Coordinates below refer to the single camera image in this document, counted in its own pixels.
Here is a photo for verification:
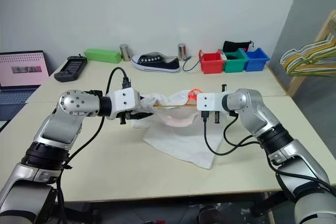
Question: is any wooden table leg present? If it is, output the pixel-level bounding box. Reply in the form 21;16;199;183
261;191;277;224

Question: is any red plastic bin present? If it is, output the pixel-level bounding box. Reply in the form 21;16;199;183
198;49;226;74

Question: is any blue plastic bin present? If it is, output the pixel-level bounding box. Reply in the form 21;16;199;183
243;47;270;72

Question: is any black handheld controller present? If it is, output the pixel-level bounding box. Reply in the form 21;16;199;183
54;55;88;83

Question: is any white shorts garment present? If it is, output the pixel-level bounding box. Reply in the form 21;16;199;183
131;90;224;169

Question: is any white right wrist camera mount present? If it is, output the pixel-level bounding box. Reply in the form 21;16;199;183
196;92;224;112

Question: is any green wire hanger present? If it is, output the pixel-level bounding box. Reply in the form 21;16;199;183
287;53;336;77

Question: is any green plastic bin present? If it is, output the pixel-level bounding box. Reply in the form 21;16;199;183
223;48;249;73

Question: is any open laptop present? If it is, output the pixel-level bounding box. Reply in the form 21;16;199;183
0;50;50;130

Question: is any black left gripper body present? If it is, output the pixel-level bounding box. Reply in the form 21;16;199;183
119;111;137;125

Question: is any blue cable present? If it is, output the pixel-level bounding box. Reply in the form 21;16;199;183
182;56;202;72

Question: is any orange cord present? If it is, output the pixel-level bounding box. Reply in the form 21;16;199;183
187;87;203;103

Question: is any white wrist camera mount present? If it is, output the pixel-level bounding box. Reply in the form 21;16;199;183
106;89;140;120
196;92;224;112

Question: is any yellow wire hanger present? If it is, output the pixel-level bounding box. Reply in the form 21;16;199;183
285;47;336;72

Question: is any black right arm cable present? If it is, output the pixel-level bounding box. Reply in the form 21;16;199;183
201;110;331;190

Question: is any black and white sneaker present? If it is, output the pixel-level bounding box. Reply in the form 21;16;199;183
131;52;181;73

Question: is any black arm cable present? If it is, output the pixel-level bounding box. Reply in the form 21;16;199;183
201;110;331;190
54;67;132;224

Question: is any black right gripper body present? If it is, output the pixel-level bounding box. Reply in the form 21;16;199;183
214;83;228;124

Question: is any metal cylinder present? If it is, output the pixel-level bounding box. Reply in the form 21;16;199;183
177;42;187;61
119;44;132;62

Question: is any green rectangular box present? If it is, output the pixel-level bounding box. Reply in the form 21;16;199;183
83;48;122;64

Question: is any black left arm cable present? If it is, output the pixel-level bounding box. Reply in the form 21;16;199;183
54;67;132;224

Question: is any black fabric pouch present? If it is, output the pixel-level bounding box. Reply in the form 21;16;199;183
222;40;255;53

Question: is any dark rounded shape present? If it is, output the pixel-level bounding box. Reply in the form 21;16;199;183
198;205;224;224

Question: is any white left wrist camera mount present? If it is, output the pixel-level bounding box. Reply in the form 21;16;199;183
106;89;140;120

